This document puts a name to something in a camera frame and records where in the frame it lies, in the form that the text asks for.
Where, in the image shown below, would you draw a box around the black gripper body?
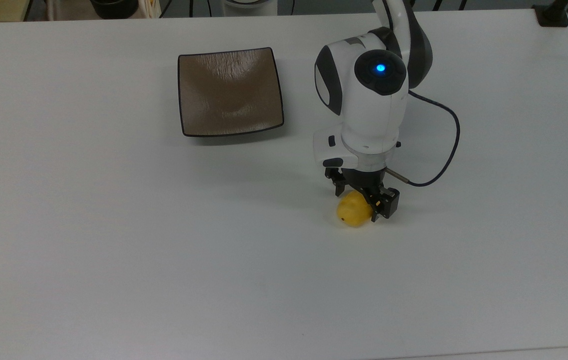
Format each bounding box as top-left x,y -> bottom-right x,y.
341,168 -> 387,194

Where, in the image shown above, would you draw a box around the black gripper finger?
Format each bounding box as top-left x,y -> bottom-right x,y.
324,167 -> 347,198
363,185 -> 401,224

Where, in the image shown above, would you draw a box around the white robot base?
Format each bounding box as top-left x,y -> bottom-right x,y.
222,0 -> 278,16

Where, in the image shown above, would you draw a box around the brown square ceramic plate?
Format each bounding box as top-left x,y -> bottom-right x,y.
178,47 -> 285,138

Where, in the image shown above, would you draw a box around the black stand legs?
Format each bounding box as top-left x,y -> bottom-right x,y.
406,0 -> 468,12

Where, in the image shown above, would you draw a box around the black round bin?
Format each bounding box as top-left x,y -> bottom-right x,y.
90,0 -> 139,20

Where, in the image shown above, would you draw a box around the dark gripper cable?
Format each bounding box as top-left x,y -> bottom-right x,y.
385,89 -> 462,189

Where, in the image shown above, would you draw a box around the black clamp mount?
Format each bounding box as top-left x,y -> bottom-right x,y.
533,0 -> 568,28

